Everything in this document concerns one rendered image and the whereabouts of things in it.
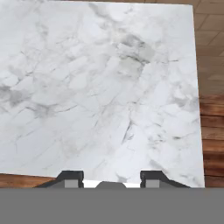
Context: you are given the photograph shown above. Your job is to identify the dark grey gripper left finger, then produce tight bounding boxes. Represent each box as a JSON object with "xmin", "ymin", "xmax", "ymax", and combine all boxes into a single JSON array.
[{"xmin": 35, "ymin": 170, "xmax": 85, "ymax": 189}]

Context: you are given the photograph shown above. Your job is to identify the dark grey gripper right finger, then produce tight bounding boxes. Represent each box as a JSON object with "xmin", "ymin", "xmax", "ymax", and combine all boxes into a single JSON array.
[{"xmin": 139, "ymin": 170, "xmax": 191, "ymax": 189}]

